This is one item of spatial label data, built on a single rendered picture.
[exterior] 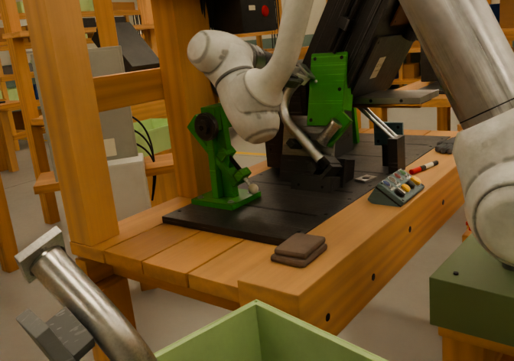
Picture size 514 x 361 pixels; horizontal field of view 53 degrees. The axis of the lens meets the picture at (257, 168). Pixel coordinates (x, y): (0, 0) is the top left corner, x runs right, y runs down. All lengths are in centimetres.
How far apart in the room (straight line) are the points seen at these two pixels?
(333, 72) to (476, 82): 82
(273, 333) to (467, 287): 31
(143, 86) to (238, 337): 92
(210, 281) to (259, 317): 29
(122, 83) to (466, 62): 98
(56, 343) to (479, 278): 67
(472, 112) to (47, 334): 57
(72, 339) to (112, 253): 85
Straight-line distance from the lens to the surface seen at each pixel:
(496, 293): 88
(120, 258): 126
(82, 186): 130
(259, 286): 97
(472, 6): 76
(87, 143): 130
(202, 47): 119
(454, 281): 89
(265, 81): 112
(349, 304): 111
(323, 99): 152
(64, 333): 45
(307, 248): 103
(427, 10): 76
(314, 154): 148
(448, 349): 100
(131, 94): 150
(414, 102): 153
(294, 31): 109
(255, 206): 138
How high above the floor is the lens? 134
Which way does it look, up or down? 14 degrees down
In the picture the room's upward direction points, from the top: 6 degrees counter-clockwise
